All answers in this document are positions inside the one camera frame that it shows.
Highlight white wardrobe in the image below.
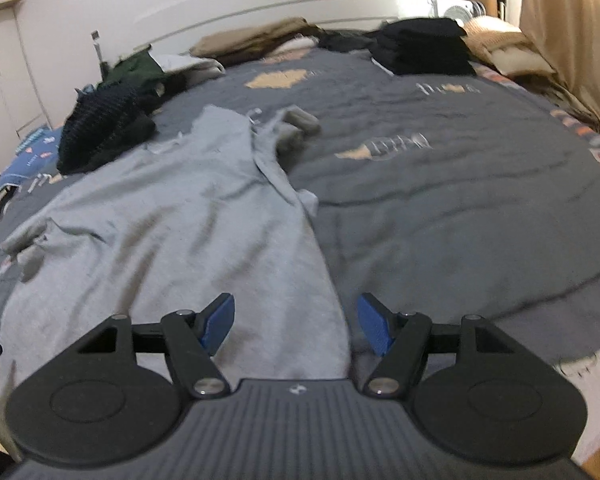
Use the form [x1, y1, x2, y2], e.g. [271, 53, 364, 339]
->
[0, 12, 51, 196]

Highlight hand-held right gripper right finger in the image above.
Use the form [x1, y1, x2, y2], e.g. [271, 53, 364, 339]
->
[356, 292, 521, 401]

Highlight dark green garment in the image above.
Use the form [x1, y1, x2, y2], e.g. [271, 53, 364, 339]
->
[100, 50, 163, 93]

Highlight white fan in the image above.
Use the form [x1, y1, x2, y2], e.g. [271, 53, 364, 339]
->
[427, 0, 486, 23]

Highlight grey t-shirt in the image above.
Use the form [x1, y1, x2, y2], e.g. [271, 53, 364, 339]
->
[0, 104, 353, 396]

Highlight folded brown and beige clothes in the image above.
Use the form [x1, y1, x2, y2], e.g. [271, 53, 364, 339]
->
[189, 17, 321, 58]

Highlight navy dotted garment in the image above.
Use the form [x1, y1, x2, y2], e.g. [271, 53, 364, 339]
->
[56, 82, 141, 173]

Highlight white folded garment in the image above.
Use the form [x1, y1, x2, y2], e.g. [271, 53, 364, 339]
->
[155, 52, 226, 86]

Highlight beige pink folded cloth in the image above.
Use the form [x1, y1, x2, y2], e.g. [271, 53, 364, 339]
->
[265, 35, 321, 63]

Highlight white bed headboard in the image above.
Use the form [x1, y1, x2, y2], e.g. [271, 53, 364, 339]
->
[132, 0, 398, 56]

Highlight pile of dark clothes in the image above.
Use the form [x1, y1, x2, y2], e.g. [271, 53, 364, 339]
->
[317, 30, 381, 53]

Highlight stack of black folded clothes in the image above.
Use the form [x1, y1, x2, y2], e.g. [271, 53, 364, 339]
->
[367, 17, 478, 77]

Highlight striped bed sheet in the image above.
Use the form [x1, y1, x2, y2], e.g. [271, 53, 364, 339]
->
[472, 62, 600, 168]

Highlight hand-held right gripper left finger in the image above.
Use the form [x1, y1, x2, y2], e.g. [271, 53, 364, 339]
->
[72, 292, 237, 401]

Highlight white printed bed sheet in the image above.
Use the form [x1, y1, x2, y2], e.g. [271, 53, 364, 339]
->
[545, 325, 600, 466]

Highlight grey quilted fish-print blanket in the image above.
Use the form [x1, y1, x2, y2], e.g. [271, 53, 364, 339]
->
[0, 47, 600, 376]

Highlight blue carrot-print pillow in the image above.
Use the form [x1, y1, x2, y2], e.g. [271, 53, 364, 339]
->
[0, 125, 66, 196]

